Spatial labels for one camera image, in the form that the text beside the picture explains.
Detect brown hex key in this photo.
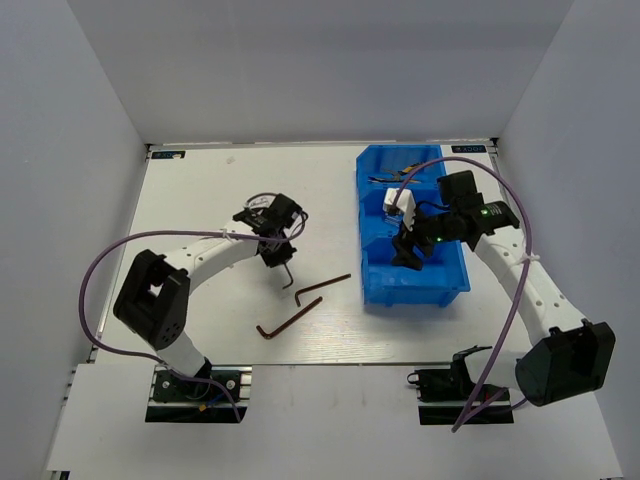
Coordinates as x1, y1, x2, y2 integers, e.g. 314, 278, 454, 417
282, 264, 294, 290
256, 296, 323, 340
294, 273, 352, 307

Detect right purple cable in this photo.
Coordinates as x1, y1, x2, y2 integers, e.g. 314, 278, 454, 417
391, 156, 532, 434

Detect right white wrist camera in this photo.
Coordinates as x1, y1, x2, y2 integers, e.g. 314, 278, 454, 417
383, 188, 416, 231

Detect blue three-compartment bin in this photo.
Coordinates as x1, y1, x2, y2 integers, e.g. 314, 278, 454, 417
356, 145, 471, 307

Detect yellow pliers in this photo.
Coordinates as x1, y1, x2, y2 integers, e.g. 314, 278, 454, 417
368, 175, 404, 184
384, 164, 417, 180

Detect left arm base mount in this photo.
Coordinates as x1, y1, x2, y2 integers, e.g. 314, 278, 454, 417
145, 366, 252, 424

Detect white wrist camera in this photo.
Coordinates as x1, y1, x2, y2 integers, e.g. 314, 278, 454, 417
383, 188, 416, 231
244, 192, 277, 213

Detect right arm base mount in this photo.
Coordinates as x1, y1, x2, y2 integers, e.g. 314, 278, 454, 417
406, 368, 514, 426

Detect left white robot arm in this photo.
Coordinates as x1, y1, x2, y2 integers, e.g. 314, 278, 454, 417
113, 194, 308, 399

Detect right table label sticker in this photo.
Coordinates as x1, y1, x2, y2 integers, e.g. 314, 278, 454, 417
451, 145, 487, 154

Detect table label sticker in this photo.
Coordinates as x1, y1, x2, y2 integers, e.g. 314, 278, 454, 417
151, 150, 186, 160
451, 145, 487, 154

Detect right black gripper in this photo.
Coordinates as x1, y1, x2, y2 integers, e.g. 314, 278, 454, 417
390, 203, 457, 271

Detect left table label sticker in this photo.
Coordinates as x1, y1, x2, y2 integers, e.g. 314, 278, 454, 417
151, 150, 186, 160

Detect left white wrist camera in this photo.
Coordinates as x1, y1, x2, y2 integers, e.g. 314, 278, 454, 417
244, 192, 277, 213

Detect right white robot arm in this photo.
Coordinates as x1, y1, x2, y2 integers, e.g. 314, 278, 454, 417
383, 171, 615, 406

